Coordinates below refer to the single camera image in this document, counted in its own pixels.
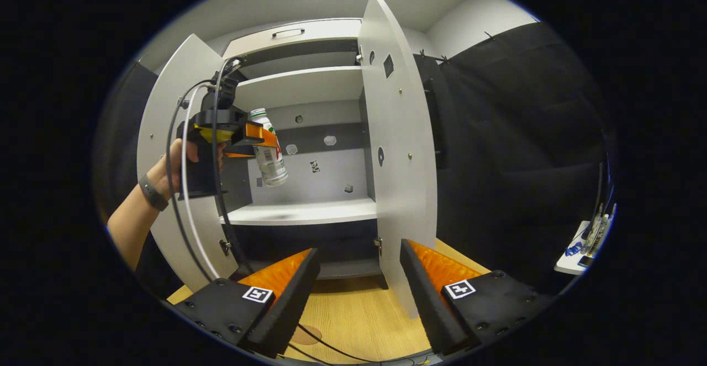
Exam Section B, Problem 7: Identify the white side table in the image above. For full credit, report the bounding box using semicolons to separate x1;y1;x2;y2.
554;203;618;276

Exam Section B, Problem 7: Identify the black cable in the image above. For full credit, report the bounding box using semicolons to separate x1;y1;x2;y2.
212;57;255;275
165;79;216;284
287;325;420;364

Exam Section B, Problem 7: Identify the round brown coaster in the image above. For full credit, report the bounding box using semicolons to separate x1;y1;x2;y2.
290;325;323;346

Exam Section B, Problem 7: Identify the white bottle with green label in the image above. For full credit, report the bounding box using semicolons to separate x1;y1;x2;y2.
249;108;289;187

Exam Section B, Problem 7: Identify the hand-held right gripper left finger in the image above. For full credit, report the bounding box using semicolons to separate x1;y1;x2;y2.
172;248;321;358

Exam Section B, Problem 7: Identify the white cabinet drawer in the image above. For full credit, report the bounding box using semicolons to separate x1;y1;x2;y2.
223;18;362;60

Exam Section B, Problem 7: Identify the white cabinet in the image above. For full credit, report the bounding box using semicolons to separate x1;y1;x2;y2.
220;18;383;281

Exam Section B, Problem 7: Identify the black backdrop cloth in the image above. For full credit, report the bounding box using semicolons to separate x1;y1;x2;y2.
94;21;616;300

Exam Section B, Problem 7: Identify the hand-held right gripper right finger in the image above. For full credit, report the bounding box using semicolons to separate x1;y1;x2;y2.
400;239;553;356

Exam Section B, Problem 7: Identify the black wristband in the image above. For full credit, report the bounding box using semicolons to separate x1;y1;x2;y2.
138;174;170;212

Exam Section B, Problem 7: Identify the white cabinet door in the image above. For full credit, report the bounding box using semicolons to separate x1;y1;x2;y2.
136;34;239;292
358;0;438;320

